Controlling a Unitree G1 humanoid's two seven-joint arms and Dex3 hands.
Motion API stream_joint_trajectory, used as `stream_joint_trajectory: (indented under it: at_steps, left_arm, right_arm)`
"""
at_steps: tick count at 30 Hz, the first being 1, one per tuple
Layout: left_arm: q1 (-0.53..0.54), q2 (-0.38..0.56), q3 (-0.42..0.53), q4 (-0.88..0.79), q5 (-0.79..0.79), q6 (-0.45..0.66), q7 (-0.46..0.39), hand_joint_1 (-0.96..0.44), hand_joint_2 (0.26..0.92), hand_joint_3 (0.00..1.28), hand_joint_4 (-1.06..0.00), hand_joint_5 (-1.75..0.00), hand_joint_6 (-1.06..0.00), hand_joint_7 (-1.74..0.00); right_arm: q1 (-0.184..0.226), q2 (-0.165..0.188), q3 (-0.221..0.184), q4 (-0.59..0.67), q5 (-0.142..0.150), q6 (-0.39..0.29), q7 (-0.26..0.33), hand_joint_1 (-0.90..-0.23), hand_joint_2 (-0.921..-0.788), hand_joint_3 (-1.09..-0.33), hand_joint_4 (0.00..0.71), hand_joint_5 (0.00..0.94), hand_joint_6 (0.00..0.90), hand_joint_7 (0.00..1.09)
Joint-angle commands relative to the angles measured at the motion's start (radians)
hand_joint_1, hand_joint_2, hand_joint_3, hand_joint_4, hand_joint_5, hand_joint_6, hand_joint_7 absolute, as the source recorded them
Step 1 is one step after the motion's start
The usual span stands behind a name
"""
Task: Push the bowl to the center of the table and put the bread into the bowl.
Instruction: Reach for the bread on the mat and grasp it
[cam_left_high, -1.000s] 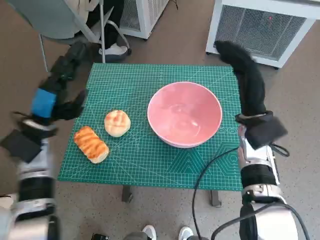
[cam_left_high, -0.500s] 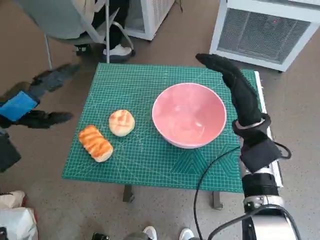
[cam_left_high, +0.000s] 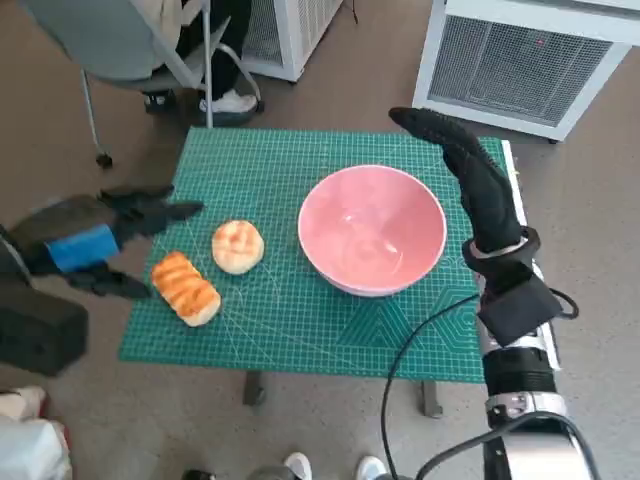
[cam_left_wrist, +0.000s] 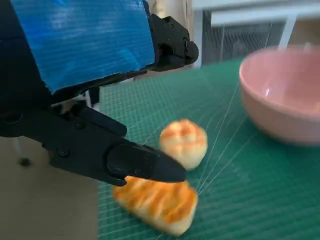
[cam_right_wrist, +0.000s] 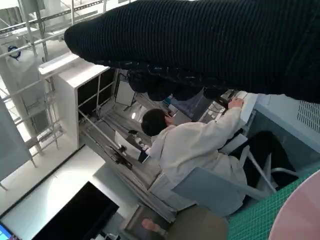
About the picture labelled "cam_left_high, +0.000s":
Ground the grey robot body part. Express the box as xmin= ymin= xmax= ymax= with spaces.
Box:
xmin=247 ymin=463 xmax=301 ymax=480

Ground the small white mesh cabinet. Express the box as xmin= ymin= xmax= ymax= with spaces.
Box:
xmin=239 ymin=0 xmax=346 ymax=84

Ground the short black camera cable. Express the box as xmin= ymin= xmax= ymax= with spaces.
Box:
xmin=547 ymin=287 xmax=580 ymax=320

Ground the white shoe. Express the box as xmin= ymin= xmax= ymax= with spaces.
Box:
xmin=357 ymin=453 xmax=389 ymax=480
xmin=284 ymin=450 xmax=315 ymax=480

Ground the grey office chair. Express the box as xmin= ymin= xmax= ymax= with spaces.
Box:
xmin=19 ymin=0 xmax=266 ymax=169

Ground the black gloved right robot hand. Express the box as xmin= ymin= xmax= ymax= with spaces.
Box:
xmin=388 ymin=106 xmax=526 ymax=254

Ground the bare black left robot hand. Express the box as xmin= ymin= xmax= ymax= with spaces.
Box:
xmin=9 ymin=184 xmax=206 ymax=300

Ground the round toy bread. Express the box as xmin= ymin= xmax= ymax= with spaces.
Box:
xmin=211 ymin=218 xmax=265 ymax=275

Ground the green cutting mat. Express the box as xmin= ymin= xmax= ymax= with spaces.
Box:
xmin=118 ymin=126 xmax=509 ymax=385

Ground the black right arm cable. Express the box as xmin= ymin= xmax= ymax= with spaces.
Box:
xmin=414 ymin=412 xmax=601 ymax=480

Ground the large white mesh cabinet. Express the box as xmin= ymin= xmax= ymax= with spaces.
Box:
xmin=412 ymin=0 xmax=640 ymax=145

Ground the grey table leg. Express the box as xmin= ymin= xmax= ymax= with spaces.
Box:
xmin=422 ymin=380 xmax=445 ymax=419
xmin=243 ymin=370 xmax=269 ymax=406

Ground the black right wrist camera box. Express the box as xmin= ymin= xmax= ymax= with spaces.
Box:
xmin=477 ymin=272 xmax=561 ymax=348

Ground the long black cable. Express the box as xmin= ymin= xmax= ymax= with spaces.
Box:
xmin=380 ymin=293 xmax=481 ymax=480

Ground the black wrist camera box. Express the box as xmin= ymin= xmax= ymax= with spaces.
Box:
xmin=477 ymin=272 xmax=561 ymax=348
xmin=0 ymin=277 xmax=90 ymax=377

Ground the person in white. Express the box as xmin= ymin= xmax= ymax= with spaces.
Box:
xmin=0 ymin=384 xmax=74 ymax=480

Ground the seated person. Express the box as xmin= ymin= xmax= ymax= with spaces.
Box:
xmin=149 ymin=0 xmax=266 ymax=126

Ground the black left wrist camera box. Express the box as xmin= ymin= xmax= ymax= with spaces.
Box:
xmin=0 ymin=277 xmax=90 ymax=377

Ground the long striped toy bread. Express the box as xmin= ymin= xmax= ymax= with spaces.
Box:
xmin=150 ymin=251 xmax=222 ymax=329

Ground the pink bowl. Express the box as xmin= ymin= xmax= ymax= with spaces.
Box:
xmin=297 ymin=164 xmax=448 ymax=299

